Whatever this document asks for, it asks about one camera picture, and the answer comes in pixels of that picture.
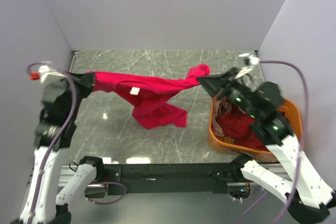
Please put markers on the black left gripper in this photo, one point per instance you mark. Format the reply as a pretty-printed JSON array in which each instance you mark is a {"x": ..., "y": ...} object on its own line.
[{"x": 84, "y": 80}]

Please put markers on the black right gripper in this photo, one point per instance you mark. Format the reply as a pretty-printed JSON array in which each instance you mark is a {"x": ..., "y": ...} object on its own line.
[{"x": 211, "y": 82}]

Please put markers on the bright red t-shirt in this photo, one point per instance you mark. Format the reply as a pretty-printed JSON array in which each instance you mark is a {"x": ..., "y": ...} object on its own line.
[{"x": 150, "y": 95}]

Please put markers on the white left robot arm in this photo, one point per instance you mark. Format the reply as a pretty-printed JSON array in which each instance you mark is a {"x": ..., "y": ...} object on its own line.
[{"x": 53, "y": 137}]

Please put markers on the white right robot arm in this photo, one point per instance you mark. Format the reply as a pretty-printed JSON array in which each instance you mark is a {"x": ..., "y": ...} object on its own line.
[{"x": 307, "y": 197}]

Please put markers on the beige pink shirt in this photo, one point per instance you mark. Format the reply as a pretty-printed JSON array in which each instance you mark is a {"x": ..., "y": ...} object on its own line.
[{"x": 222, "y": 112}]

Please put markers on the dark red shirt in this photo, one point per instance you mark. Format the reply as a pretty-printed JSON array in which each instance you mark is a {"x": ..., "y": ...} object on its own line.
[{"x": 242, "y": 134}]

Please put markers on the orange plastic laundry basket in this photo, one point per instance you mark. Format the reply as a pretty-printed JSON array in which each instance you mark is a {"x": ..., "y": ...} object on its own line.
[{"x": 218, "y": 145}]

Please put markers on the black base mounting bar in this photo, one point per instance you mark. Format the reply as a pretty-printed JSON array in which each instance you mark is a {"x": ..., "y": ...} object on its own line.
[{"x": 175, "y": 178}]

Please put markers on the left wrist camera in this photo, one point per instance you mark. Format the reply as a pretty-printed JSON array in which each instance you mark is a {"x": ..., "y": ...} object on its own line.
[{"x": 45, "y": 72}]

